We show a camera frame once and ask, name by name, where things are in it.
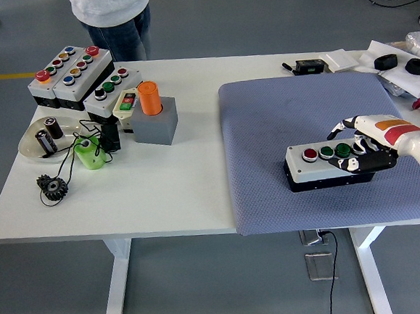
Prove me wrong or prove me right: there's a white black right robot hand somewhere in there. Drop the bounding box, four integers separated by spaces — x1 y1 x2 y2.
324 110 420 177

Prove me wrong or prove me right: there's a four-button white control box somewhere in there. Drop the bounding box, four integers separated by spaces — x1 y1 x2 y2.
80 63 146 126
281 136 379 195

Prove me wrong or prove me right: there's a five-button box red mushroom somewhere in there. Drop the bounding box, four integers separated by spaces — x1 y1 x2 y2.
24 44 86 111
48 44 118 114

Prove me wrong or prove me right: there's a clear plastic bag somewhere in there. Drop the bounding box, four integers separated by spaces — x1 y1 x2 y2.
375 70 412 99

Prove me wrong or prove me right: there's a flat white box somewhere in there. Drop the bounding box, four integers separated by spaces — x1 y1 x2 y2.
318 47 360 74

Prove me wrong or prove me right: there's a white paper sheet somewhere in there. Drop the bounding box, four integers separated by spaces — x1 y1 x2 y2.
353 36 420 103

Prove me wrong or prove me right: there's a black battery green label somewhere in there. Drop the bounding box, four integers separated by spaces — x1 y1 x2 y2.
294 57 326 75

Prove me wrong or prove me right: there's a clear bubble wrap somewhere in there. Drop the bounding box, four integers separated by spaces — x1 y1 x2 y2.
403 30 420 65

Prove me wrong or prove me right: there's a grey-blue textured mat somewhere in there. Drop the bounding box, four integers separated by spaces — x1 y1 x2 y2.
216 65 420 239

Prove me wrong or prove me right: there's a metal floor outlet box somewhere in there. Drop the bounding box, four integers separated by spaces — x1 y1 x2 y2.
297 227 329 247

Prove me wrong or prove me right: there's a white table leg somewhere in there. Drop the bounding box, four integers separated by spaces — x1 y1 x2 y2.
348 225 394 314
94 237 138 314

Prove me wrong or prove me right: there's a metal floor plate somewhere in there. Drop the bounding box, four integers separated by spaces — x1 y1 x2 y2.
303 250 339 283

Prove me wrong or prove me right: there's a grey cube block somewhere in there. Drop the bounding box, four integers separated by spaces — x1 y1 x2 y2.
129 96 181 149

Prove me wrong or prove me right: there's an orange cylinder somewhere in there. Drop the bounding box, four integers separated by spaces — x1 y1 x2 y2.
136 80 162 117

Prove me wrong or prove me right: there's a small black block device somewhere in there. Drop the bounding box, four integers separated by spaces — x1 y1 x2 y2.
97 120 123 154

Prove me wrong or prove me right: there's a green cylinder spool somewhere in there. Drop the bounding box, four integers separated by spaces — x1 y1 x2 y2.
71 135 107 172

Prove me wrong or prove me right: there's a black cylindrical capacitor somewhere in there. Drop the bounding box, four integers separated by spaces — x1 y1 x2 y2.
43 116 65 141
34 128 59 157

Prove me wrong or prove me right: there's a black metal gear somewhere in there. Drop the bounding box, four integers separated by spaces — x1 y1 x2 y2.
35 172 70 204

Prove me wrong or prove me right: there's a clear glass dish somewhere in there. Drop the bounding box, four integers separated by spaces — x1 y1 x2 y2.
15 114 87 166

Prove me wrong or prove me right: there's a yellow floor tape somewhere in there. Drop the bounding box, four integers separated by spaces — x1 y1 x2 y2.
0 71 36 80

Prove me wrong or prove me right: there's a black floor power cable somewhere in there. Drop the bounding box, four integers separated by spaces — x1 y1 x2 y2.
317 228 344 314

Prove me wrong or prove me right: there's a beige red-green switch box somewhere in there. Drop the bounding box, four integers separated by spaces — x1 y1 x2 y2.
110 86 141 121

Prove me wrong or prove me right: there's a thin black wire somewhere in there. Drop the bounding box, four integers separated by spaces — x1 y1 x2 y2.
33 115 127 208

